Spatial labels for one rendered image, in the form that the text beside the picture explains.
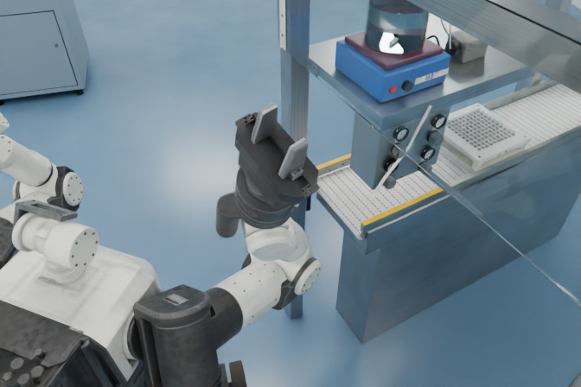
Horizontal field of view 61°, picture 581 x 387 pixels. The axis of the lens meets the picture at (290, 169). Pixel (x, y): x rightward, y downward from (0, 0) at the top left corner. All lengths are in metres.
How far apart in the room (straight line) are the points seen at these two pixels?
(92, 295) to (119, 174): 2.15
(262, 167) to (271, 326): 1.67
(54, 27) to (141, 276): 2.77
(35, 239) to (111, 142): 2.43
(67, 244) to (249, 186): 0.30
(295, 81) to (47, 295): 0.82
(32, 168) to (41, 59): 2.49
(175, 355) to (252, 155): 0.35
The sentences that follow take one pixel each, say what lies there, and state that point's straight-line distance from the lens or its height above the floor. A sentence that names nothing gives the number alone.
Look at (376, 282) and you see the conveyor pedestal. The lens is 1.83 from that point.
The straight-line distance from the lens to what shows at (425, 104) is 0.91.
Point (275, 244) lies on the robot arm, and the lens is 0.72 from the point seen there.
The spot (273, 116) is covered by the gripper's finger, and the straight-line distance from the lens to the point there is 0.55.
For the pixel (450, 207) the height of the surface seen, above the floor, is 0.73.
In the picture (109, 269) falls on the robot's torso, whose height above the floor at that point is 1.22.
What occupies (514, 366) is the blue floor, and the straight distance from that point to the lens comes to 2.29.
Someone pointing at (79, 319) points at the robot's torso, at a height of 1.22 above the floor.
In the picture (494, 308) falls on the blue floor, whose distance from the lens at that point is 2.41.
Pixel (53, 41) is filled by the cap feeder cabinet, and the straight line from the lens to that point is 3.56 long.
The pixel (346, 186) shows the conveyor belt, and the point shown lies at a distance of 1.59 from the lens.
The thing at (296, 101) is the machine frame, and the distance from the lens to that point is 1.40.
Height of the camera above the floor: 1.88
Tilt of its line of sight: 41 degrees down
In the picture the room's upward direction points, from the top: straight up
